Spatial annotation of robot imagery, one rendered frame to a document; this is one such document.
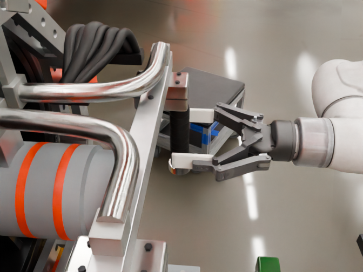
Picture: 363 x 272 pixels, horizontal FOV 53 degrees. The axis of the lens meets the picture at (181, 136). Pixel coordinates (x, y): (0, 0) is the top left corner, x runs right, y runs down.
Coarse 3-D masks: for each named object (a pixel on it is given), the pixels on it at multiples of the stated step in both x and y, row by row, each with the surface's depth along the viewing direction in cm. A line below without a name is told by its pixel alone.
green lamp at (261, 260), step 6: (258, 258) 67; (264, 258) 67; (270, 258) 67; (276, 258) 67; (258, 264) 66; (264, 264) 66; (270, 264) 66; (276, 264) 66; (258, 270) 65; (264, 270) 65; (270, 270) 65; (276, 270) 65
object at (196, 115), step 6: (192, 108) 72; (198, 108) 72; (192, 114) 72; (198, 114) 72; (204, 114) 72; (210, 114) 72; (192, 120) 73; (198, 120) 73; (204, 120) 73; (210, 120) 73
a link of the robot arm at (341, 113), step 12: (336, 108) 68; (348, 108) 66; (360, 108) 65; (336, 120) 64; (348, 120) 63; (360, 120) 63; (336, 132) 62; (348, 132) 61; (360, 132) 61; (336, 144) 61; (348, 144) 61; (360, 144) 61; (336, 156) 62; (348, 156) 61; (360, 156) 61; (336, 168) 64; (348, 168) 63; (360, 168) 62
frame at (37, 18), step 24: (0, 0) 44; (24, 0) 49; (0, 24) 44; (24, 24) 51; (48, 24) 57; (24, 48) 61; (48, 48) 61; (48, 72) 68; (48, 240) 74; (48, 264) 73
